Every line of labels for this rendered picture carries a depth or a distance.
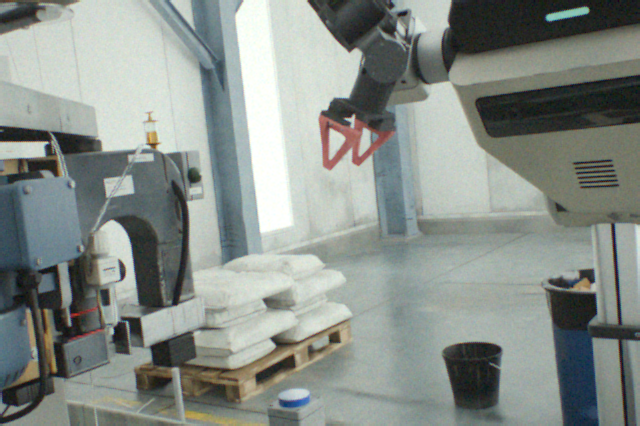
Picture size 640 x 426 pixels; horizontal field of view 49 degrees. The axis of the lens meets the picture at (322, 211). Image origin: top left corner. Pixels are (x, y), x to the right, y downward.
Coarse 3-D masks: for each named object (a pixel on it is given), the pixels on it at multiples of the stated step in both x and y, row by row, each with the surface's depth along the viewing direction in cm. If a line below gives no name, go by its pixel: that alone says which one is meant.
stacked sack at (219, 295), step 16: (240, 272) 430; (256, 272) 429; (272, 272) 420; (208, 288) 384; (224, 288) 378; (240, 288) 383; (256, 288) 390; (272, 288) 400; (288, 288) 415; (208, 304) 377; (224, 304) 371; (240, 304) 379
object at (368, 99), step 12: (360, 72) 101; (360, 84) 100; (372, 84) 99; (384, 84) 99; (360, 96) 100; (372, 96) 100; (384, 96) 100; (336, 108) 100; (348, 108) 99; (360, 108) 100; (372, 108) 101; (384, 108) 102; (360, 120) 98; (372, 120) 101
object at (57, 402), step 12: (60, 384) 123; (0, 396) 134; (48, 396) 125; (60, 396) 123; (0, 408) 135; (12, 408) 132; (36, 408) 128; (48, 408) 126; (60, 408) 124; (24, 420) 131; (36, 420) 128; (48, 420) 126; (60, 420) 124
